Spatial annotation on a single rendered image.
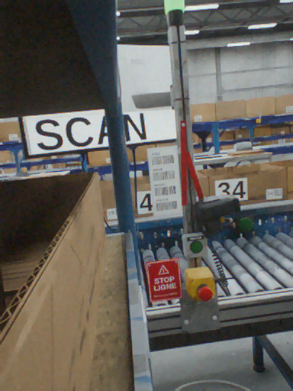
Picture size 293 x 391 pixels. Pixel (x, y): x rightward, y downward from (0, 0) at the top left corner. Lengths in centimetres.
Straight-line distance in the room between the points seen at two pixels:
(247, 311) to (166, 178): 50
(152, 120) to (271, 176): 85
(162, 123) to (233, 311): 63
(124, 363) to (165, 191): 71
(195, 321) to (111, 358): 84
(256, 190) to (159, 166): 84
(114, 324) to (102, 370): 5
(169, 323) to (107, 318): 79
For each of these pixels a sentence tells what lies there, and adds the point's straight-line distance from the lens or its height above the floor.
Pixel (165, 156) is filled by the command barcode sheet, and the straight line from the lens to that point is 89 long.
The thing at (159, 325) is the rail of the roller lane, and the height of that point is 70.
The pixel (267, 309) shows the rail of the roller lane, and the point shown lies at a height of 70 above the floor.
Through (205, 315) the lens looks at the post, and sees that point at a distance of 107.
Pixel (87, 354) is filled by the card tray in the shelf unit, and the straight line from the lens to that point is 22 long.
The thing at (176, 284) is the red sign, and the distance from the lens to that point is 99.
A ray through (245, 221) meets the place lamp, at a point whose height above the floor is 83.
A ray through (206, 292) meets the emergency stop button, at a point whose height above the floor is 85.
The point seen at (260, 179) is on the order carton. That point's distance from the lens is 165.
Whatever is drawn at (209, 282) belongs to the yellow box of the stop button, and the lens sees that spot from 94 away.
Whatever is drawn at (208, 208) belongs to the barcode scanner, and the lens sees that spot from 88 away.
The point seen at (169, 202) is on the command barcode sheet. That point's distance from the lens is 91.
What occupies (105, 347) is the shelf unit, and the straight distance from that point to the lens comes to 25.
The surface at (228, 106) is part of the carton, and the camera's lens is 638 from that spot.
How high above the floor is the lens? 129
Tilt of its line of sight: 10 degrees down
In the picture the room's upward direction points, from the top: 6 degrees counter-clockwise
